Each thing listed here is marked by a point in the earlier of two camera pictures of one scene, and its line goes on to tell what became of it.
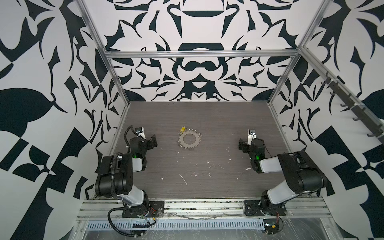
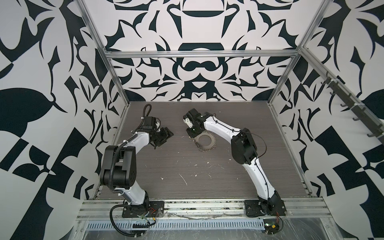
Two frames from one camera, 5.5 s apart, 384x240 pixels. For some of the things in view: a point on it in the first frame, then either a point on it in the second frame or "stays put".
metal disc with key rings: [198, 135] → [205, 141]
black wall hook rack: [374, 125] stays put
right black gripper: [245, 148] → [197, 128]
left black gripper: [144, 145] → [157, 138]
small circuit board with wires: [271, 226] stays put
